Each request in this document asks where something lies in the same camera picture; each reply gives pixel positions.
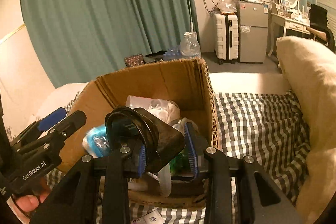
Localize white tissue pack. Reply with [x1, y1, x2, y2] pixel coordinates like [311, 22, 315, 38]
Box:
[82, 124, 111, 159]

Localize translucent white tube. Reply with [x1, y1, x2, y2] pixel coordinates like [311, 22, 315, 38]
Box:
[158, 164, 171, 198]

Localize black dryer nozzle ring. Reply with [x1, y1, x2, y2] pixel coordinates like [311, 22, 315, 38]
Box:
[104, 106, 160, 162]

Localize black white hair dryer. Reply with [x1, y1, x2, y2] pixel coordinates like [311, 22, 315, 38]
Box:
[132, 107, 185, 177]

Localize green packet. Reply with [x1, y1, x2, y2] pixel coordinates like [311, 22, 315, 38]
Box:
[169, 148, 190, 175]

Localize person's left hand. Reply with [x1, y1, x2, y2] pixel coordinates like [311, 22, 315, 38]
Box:
[13, 177, 51, 214]

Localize white barcode packet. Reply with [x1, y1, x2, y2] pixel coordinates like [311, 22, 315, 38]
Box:
[131, 210, 165, 224]

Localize grey white checkered cloth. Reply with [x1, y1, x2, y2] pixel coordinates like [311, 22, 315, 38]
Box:
[44, 90, 312, 224]

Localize brown cardboard box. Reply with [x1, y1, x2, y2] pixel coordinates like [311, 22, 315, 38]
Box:
[56, 57, 220, 210]

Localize beige pillow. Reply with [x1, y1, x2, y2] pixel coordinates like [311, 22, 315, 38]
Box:
[277, 36, 335, 223]

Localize white suitcase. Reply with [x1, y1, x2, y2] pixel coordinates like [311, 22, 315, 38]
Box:
[213, 14, 239, 64]

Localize clear water bottle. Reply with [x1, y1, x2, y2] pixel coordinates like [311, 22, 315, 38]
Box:
[179, 32, 201, 58]

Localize white dressing table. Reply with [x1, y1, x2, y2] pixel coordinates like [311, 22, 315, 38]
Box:
[268, 12, 310, 57]

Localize grey mini fridge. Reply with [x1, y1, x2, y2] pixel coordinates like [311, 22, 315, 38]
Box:
[238, 1, 268, 63]

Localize black chair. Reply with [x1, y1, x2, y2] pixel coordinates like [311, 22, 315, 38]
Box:
[309, 4, 335, 53]

